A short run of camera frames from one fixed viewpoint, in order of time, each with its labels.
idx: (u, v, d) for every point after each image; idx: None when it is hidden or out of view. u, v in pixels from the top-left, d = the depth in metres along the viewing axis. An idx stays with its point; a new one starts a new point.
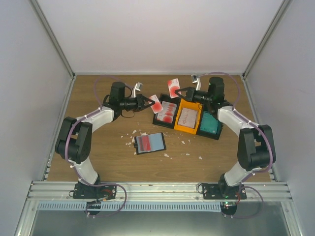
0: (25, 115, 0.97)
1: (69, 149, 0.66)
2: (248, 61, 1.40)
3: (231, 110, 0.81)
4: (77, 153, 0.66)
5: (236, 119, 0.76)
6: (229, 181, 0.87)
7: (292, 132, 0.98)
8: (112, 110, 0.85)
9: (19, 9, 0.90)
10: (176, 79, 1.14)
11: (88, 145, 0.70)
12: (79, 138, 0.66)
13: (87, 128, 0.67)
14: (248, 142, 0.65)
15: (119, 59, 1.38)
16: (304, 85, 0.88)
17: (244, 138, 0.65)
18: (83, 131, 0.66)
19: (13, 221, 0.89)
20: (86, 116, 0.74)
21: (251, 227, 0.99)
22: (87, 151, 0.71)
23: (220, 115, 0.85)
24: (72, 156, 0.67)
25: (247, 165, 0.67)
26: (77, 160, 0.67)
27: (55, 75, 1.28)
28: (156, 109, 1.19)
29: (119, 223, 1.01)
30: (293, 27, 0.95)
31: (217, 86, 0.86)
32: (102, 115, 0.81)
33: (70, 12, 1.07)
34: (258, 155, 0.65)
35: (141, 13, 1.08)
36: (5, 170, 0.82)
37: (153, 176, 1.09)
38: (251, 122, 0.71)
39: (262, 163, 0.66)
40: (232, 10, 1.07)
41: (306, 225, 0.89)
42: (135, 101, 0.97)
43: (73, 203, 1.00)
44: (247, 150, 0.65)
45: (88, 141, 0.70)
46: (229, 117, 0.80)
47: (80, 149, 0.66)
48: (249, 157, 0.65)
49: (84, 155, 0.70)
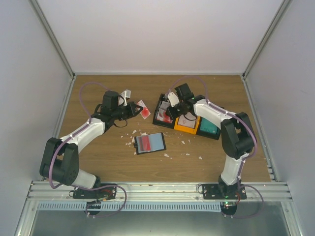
0: (25, 115, 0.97)
1: (54, 172, 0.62)
2: (248, 61, 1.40)
3: (205, 103, 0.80)
4: (63, 177, 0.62)
5: (213, 112, 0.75)
6: (227, 180, 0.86)
7: (292, 132, 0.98)
8: (102, 123, 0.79)
9: (19, 9, 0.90)
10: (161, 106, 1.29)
11: (75, 166, 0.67)
12: (65, 162, 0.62)
13: (73, 150, 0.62)
14: (230, 132, 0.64)
15: (119, 59, 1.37)
16: (303, 85, 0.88)
17: (225, 128, 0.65)
18: (69, 153, 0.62)
19: (13, 221, 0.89)
20: (72, 134, 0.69)
21: (251, 227, 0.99)
22: (74, 172, 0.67)
23: (196, 109, 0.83)
24: (58, 179, 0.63)
25: (234, 154, 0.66)
26: (63, 182, 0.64)
27: (55, 75, 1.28)
28: (145, 114, 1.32)
29: (119, 223, 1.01)
30: (293, 26, 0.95)
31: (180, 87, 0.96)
32: (90, 130, 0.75)
33: (70, 11, 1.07)
34: (243, 142, 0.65)
35: (141, 13, 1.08)
36: (5, 170, 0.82)
37: (153, 176, 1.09)
38: (228, 113, 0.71)
39: (248, 149, 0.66)
40: (232, 10, 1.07)
41: (306, 225, 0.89)
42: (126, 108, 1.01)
43: (73, 203, 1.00)
44: (231, 139, 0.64)
45: (75, 163, 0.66)
46: (205, 111, 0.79)
47: (66, 172, 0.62)
48: (235, 145, 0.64)
49: (71, 177, 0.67)
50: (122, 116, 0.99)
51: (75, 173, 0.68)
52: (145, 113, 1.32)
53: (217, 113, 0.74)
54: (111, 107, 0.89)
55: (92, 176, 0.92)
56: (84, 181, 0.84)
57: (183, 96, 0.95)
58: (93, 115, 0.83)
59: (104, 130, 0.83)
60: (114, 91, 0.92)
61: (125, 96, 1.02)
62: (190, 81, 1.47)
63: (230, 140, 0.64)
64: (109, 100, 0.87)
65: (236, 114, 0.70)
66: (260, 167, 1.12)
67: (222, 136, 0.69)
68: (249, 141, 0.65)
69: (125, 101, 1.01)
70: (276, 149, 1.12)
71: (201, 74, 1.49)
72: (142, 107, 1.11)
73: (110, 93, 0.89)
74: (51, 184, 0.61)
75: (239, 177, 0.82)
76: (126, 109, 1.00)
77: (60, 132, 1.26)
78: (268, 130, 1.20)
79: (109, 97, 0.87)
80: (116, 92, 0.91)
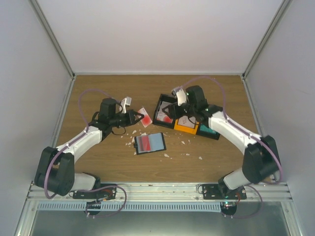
0: (24, 116, 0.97)
1: (49, 182, 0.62)
2: (248, 61, 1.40)
3: (224, 119, 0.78)
4: (58, 187, 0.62)
5: (234, 132, 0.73)
6: (229, 185, 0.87)
7: (292, 133, 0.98)
8: (99, 131, 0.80)
9: (19, 9, 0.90)
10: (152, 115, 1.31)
11: (71, 176, 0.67)
12: (60, 171, 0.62)
13: (69, 160, 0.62)
14: (257, 157, 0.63)
15: (119, 59, 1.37)
16: (304, 85, 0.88)
17: (252, 154, 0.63)
18: (64, 163, 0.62)
19: (13, 221, 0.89)
20: (68, 144, 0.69)
21: (251, 227, 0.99)
22: (70, 181, 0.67)
23: (212, 123, 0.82)
24: (53, 189, 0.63)
25: (256, 178, 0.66)
26: (58, 192, 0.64)
27: (55, 75, 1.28)
28: (146, 123, 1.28)
29: (119, 223, 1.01)
30: (293, 26, 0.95)
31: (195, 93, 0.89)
32: (87, 139, 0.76)
33: (70, 12, 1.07)
34: (267, 167, 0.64)
35: (141, 13, 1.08)
36: (5, 170, 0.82)
37: (153, 176, 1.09)
38: (252, 136, 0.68)
39: (271, 173, 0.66)
40: (232, 10, 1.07)
41: (306, 225, 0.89)
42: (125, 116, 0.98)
43: (73, 203, 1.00)
44: (257, 165, 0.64)
45: (71, 173, 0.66)
46: (224, 128, 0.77)
47: (62, 182, 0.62)
48: (260, 171, 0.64)
49: (67, 187, 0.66)
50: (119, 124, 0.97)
51: (71, 183, 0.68)
52: (146, 120, 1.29)
53: (239, 134, 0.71)
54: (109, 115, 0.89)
55: (93, 177, 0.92)
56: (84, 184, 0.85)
57: (197, 102, 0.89)
58: (91, 123, 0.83)
59: (101, 137, 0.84)
60: (112, 99, 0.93)
61: (125, 103, 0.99)
62: (191, 81, 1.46)
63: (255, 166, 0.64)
64: (108, 108, 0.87)
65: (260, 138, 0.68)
66: None
67: (245, 160, 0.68)
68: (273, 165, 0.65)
69: (124, 108, 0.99)
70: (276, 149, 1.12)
71: (201, 75, 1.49)
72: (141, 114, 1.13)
73: (108, 100, 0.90)
74: (46, 193, 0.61)
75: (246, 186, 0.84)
76: (124, 117, 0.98)
77: (60, 132, 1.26)
78: (268, 130, 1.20)
79: (106, 103, 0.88)
80: (114, 100, 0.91)
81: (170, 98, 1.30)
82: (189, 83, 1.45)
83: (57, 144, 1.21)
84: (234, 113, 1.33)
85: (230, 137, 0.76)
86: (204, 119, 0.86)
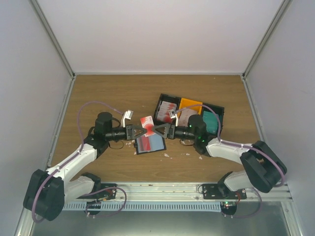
0: (24, 116, 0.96)
1: (37, 204, 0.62)
2: (248, 61, 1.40)
3: (218, 142, 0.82)
4: (46, 211, 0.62)
5: (229, 147, 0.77)
6: (231, 187, 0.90)
7: (292, 133, 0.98)
8: (94, 149, 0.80)
9: (19, 10, 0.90)
10: (150, 116, 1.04)
11: (60, 200, 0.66)
12: (48, 194, 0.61)
13: (58, 185, 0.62)
14: (253, 164, 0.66)
15: (119, 58, 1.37)
16: (304, 85, 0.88)
17: (248, 162, 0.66)
18: (52, 189, 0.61)
19: (13, 221, 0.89)
20: (59, 167, 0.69)
21: (251, 228, 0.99)
22: (59, 205, 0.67)
23: (210, 150, 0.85)
24: (39, 212, 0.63)
25: (265, 188, 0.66)
26: (47, 216, 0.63)
27: (55, 75, 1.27)
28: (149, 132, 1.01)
29: (119, 223, 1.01)
30: (293, 26, 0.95)
31: (200, 127, 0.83)
32: (80, 159, 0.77)
33: (70, 11, 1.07)
34: (270, 175, 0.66)
35: (141, 13, 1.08)
36: (5, 170, 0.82)
37: (153, 176, 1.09)
38: (244, 146, 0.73)
39: (277, 179, 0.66)
40: (233, 10, 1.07)
41: (306, 225, 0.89)
42: (124, 131, 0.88)
43: (73, 203, 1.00)
44: (258, 173, 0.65)
45: (60, 196, 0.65)
46: (220, 149, 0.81)
47: (48, 205, 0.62)
48: (263, 178, 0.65)
49: (55, 211, 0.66)
50: (118, 138, 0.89)
51: (60, 207, 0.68)
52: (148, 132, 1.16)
53: (234, 148, 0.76)
54: (104, 132, 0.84)
55: (90, 181, 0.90)
56: (80, 191, 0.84)
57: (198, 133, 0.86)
58: (86, 140, 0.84)
59: (96, 155, 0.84)
60: (108, 113, 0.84)
61: (126, 115, 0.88)
62: (190, 81, 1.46)
63: (257, 174, 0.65)
64: (102, 127, 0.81)
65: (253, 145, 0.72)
66: None
67: (246, 172, 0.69)
68: (275, 170, 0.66)
69: (123, 121, 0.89)
70: (276, 149, 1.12)
71: (201, 75, 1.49)
72: (143, 130, 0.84)
73: (102, 118, 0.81)
74: (33, 217, 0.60)
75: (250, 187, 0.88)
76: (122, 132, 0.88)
77: (60, 132, 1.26)
78: (268, 130, 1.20)
79: (100, 123, 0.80)
80: (110, 115, 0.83)
81: (170, 98, 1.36)
82: (189, 83, 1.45)
83: (57, 144, 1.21)
84: (234, 113, 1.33)
85: (231, 157, 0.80)
86: (203, 151, 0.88)
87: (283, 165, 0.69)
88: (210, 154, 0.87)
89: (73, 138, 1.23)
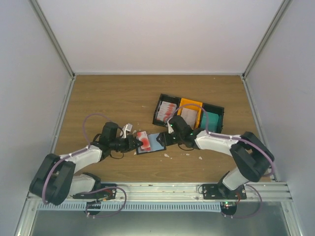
0: (24, 115, 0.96)
1: (47, 188, 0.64)
2: (248, 61, 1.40)
3: (207, 134, 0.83)
4: (55, 191, 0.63)
5: (217, 140, 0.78)
6: (230, 186, 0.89)
7: (291, 133, 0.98)
8: (100, 151, 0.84)
9: (19, 10, 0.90)
10: (144, 132, 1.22)
11: (69, 188, 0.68)
12: (60, 176, 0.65)
13: (71, 167, 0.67)
14: (242, 156, 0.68)
15: (119, 58, 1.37)
16: (304, 85, 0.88)
17: (237, 153, 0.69)
18: (65, 170, 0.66)
19: (13, 221, 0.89)
20: (71, 154, 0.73)
21: (251, 228, 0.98)
22: (66, 193, 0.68)
23: (199, 142, 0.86)
24: (48, 196, 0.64)
25: (254, 177, 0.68)
26: (54, 198, 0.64)
27: (55, 75, 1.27)
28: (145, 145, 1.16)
29: (118, 224, 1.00)
30: (293, 26, 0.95)
31: (176, 122, 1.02)
32: (88, 155, 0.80)
33: (70, 11, 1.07)
34: (260, 164, 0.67)
35: (141, 13, 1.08)
36: (5, 170, 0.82)
37: (153, 176, 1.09)
38: (233, 137, 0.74)
39: (267, 168, 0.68)
40: (232, 10, 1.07)
41: (306, 225, 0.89)
42: (125, 141, 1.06)
43: (73, 203, 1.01)
44: (247, 163, 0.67)
45: (70, 183, 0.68)
46: (208, 141, 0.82)
47: (59, 187, 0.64)
48: (253, 167, 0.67)
49: (61, 197, 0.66)
50: (119, 147, 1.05)
51: (66, 195, 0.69)
52: (145, 143, 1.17)
53: (222, 140, 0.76)
54: (110, 137, 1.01)
55: (92, 180, 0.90)
56: (82, 187, 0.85)
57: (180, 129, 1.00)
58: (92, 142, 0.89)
59: (100, 158, 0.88)
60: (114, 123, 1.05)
61: (126, 129, 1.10)
62: (190, 81, 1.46)
63: (246, 164, 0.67)
64: (109, 131, 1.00)
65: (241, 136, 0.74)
66: None
67: (236, 163, 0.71)
68: (265, 160, 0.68)
69: (124, 132, 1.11)
70: (276, 149, 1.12)
71: (201, 75, 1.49)
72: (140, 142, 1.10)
73: (110, 125, 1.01)
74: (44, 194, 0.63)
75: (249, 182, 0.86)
76: (124, 142, 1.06)
77: (60, 132, 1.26)
78: (268, 130, 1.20)
79: (109, 128, 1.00)
80: (117, 124, 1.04)
81: (170, 98, 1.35)
82: (188, 83, 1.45)
83: (58, 144, 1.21)
84: (234, 113, 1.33)
85: (219, 149, 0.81)
86: (192, 143, 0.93)
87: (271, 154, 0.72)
88: (200, 147, 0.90)
89: (73, 139, 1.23)
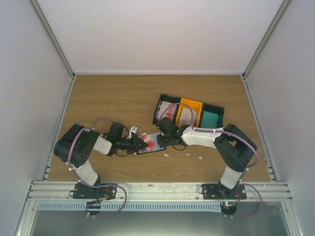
0: (25, 115, 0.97)
1: (73, 149, 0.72)
2: (248, 61, 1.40)
3: (192, 131, 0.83)
4: (80, 151, 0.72)
5: (203, 134, 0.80)
6: (229, 184, 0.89)
7: (291, 133, 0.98)
8: (110, 144, 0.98)
9: (19, 10, 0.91)
10: (150, 134, 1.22)
11: (88, 152, 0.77)
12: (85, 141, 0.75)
13: (95, 136, 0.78)
14: (226, 147, 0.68)
15: (119, 58, 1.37)
16: (303, 85, 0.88)
17: (221, 146, 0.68)
18: (92, 134, 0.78)
19: (12, 221, 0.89)
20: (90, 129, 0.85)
21: (251, 228, 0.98)
22: (84, 157, 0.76)
23: (186, 139, 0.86)
24: (74, 156, 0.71)
25: (239, 167, 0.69)
26: (78, 158, 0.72)
27: (55, 74, 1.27)
28: (150, 147, 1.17)
29: (118, 224, 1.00)
30: (293, 26, 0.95)
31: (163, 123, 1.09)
32: (103, 144, 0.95)
33: (70, 11, 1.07)
34: (244, 155, 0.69)
35: (140, 13, 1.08)
36: (5, 170, 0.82)
37: (153, 176, 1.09)
38: (216, 132, 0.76)
39: (249, 159, 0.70)
40: (232, 10, 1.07)
41: (306, 225, 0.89)
42: (130, 141, 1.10)
43: (73, 203, 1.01)
44: (233, 154, 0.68)
45: (90, 147, 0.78)
46: (194, 137, 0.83)
47: (84, 149, 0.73)
48: (237, 159, 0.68)
49: (82, 159, 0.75)
50: (125, 147, 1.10)
51: (83, 160, 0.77)
52: (151, 145, 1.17)
53: (207, 134, 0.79)
54: (116, 136, 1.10)
55: (95, 175, 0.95)
56: (88, 175, 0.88)
57: (166, 128, 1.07)
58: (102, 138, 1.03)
59: (108, 152, 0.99)
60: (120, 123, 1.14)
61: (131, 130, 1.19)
62: (190, 81, 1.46)
63: (232, 156, 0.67)
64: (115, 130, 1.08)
65: (224, 130, 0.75)
66: (260, 168, 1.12)
67: (222, 156, 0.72)
68: (247, 149, 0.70)
69: (129, 134, 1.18)
70: (276, 149, 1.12)
71: (201, 75, 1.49)
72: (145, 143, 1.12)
73: (116, 125, 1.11)
74: (71, 152, 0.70)
75: (239, 180, 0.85)
76: (129, 142, 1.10)
77: (60, 132, 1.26)
78: (268, 130, 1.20)
79: (115, 127, 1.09)
80: (122, 124, 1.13)
81: (170, 98, 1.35)
82: (188, 83, 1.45)
83: None
84: (234, 112, 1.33)
85: (205, 143, 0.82)
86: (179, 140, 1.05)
87: (253, 143, 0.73)
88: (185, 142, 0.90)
89: None
